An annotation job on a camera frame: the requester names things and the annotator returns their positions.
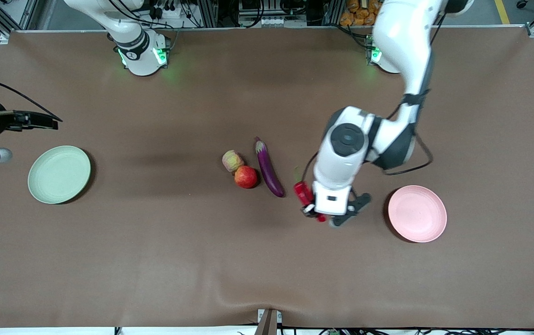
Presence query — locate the orange items pile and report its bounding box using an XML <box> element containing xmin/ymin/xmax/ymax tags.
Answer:
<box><xmin>340</xmin><ymin>0</ymin><xmax>384</xmax><ymax>27</ymax></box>

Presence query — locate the brown table cloth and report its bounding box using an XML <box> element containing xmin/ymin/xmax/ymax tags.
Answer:
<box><xmin>0</xmin><ymin>26</ymin><xmax>534</xmax><ymax>328</ymax></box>

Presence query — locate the pale green plate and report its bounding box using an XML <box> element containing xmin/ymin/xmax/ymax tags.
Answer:
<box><xmin>27</xmin><ymin>146</ymin><xmax>92</xmax><ymax>205</ymax></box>

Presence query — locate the red chili pepper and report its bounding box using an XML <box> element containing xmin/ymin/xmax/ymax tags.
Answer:
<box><xmin>293</xmin><ymin>167</ymin><xmax>327</xmax><ymax>223</ymax></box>

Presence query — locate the red apple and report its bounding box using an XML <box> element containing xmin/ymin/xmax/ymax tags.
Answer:
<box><xmin>234</xmin><ymin>166</ymin><xmax>259</xmax><ymax>189</ymax></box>

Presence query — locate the aluminium frame strut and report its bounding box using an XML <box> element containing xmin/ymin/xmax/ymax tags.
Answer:
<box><xmin>0</xmin><ymin>0</ymin><xmax>39</xmax><ymax>45</ymax></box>

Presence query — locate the purple eggplant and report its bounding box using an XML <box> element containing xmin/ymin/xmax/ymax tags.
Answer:
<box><xmin>254</xmin><ymin>137</ymin><xmax>286</xmax><ymax>198</ymax></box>

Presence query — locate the white power strip with plugs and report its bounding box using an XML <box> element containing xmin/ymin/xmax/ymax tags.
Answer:
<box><xmin>148</xmin><ymin>5</ymin><xmax>202</xmax><ymax>28</ymax></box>

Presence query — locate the aluminium frame post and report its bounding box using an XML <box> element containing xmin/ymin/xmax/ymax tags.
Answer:
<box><xmin>325</xmin><ymin>0</ymin><xmax>342</xmax><ymax>26</ymax></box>
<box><xmin>199</xmin><ymin>0</ymin><xmax>221</xmax><ymax>27</ymax></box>

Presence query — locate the pink plate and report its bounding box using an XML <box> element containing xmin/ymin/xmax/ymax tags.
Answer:
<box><xmin>388</xmin><ymin>185</ymin><xmax>447</xmax><ymax>243</ymax></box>

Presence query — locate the metal mount bar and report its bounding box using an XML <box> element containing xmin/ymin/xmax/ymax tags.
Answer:
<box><xmin>254</xmin><ymin>308</ymin><xmax>283</xmax><ymax>335</ymax></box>

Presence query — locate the long white power strip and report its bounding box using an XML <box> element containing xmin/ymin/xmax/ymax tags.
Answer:
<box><xmin>239</xmin><ymin>16</ymin><xmax>308</xmax><ymax>27</ymax></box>

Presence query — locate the pale green pink fruit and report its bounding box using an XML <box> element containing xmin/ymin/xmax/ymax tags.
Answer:
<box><xmin>222</xmin><ymin>150</ymin><xmax>245</xmax><ymax>173</ymax></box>

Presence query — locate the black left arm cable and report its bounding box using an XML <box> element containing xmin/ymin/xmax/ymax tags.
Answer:
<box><xmin>300</xmin><ymin>88</ymin><xmax>434</xmax><ymax>182</ymax></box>

